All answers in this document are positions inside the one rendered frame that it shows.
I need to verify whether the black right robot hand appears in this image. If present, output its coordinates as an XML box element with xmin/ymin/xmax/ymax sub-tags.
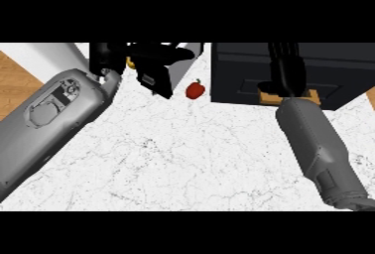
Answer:
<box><xmin>257</xmin><ymin>42</ymin><xmax>309</xmax><ymax>99</ymax></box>

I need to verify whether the dark grey cabinet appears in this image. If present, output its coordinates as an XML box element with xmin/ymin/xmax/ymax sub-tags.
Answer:
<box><xmin>210</xmin><ymin>42</ymin><xmax>375</xmax><ymax>111</ymax></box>

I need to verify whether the red bell pepper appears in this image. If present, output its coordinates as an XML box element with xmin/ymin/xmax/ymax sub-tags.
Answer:
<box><xmin>185</xmin><ymin>78</ymin><xmax>207</xmax><ymax>100</ymax></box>

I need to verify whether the wooden drawer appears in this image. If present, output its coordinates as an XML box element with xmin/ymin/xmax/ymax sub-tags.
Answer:
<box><xmin>259</xmin><ymin>88</ymin><xmax>322</xmax><ymax>106</ymax></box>

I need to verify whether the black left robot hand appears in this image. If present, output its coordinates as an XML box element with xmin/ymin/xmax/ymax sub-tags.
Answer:
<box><xmin>90</xmin><ymin>42</ymin><xmax>198</xmax><ymax>100</ymax></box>

